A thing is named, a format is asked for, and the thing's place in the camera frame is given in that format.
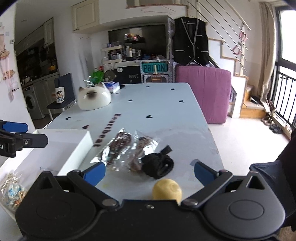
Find clear bag brown cords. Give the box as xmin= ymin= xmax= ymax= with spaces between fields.
xmin=91 ymin=126 xmax=137 ymax=172

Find white shallow box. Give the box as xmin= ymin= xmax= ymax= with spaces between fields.
xmin=1 ymin=129 xmax=93 ymax=188

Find yellow soft ball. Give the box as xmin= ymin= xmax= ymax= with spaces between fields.
xmin=152 ymin=179 xmax=183 ymax=204

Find black fabric band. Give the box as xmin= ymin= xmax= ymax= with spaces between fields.
xmin=141 ymin=145 xmax=174 ymax=179

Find teal gold brocade pouch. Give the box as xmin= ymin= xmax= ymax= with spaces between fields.
xmin=1 ymin=172 xmax=28 ymax=213

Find clear bag brown beads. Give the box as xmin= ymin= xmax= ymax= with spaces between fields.
xmin=125 ymin=130 xmax=160 ymax=173

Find white washing machine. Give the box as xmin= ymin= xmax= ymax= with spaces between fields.
xmin=23 ymin=85 xmax=45 ymax=120

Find black chair near window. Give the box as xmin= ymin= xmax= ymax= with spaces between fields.
xmin=249 ymin=139 xmax=295 ymax=232

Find white cat head ornament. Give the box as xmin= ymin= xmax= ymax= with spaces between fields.
xmin=77 ymin=82 xmax=111 ymax=111

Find dark blue chair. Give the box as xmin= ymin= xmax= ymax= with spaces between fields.
xmin=47 ymin=73 xmax=76 ymax=120

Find blue tissue pack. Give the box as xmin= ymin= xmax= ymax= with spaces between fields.
xmin=104 ymin=81 xmax=120 ymax=93

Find green shopping bag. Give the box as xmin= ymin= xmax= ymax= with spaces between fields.
xmin=90 ymin=69 xmax=104 ymax=85

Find teal poison sign crate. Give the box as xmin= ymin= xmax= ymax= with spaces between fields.
xmin=138 ymin=59 xmax=175 ymax=83

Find white tiered shelf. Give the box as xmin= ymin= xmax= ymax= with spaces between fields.
xmin=101 ymin=44 xmax=140 ymax=69

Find black jacket on hanger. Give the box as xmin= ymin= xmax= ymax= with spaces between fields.
xmin=172 ymin=16 xmax=209 ymax=66

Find beige curtain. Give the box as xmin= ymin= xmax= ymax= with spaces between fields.
xmin=257 ymin=2 xmax=278 ymax=113

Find cream wall cabinet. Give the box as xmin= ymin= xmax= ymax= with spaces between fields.
xmin=71 ymin=1 xmax=101 ymax=34

